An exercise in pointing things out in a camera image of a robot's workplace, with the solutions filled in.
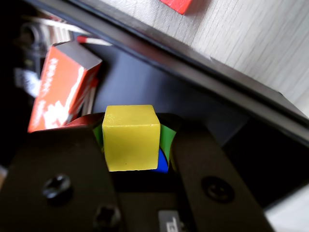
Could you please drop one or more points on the white stick with red tip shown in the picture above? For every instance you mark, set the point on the white stick with red tip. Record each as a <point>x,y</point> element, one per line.
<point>96,41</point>

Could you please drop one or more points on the black cardboard box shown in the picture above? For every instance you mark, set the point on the black cardboard box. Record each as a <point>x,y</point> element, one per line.
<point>144,91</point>

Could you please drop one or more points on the red wooden cube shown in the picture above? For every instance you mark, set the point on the red wooden cube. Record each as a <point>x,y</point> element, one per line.
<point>179,4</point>

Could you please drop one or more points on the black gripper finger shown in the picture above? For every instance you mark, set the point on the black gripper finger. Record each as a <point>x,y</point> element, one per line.
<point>60,157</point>
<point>205,164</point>

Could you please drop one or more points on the yellow wooden cube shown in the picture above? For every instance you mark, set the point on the yellow wooden cube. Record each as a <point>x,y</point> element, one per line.
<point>131,142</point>

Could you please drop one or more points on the blue wooden cube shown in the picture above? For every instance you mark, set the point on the blue wooden cube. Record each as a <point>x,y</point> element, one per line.
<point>162,166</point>

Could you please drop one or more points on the orange red carton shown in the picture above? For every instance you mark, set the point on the orange red carton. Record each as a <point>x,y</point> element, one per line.
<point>58,91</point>

